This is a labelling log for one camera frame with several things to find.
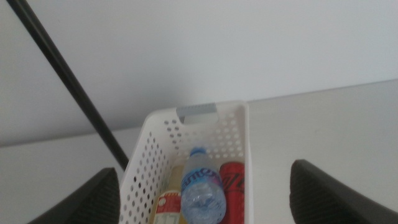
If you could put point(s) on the yellow tea bottle white cap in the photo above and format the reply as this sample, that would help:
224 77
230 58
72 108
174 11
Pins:
169 202

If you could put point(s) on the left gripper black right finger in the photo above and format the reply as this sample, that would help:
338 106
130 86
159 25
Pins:
323 199

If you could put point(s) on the red soda can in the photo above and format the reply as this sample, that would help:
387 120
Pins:
233 186

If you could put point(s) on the clear water bottle blue cap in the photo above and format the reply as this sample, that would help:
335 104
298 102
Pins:
202 193

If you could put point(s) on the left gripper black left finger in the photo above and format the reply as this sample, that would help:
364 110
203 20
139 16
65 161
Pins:
96 202

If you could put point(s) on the black straight rod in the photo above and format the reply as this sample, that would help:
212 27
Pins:
62 68

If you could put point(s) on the white perforated plastic basket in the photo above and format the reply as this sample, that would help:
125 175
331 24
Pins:
155 130

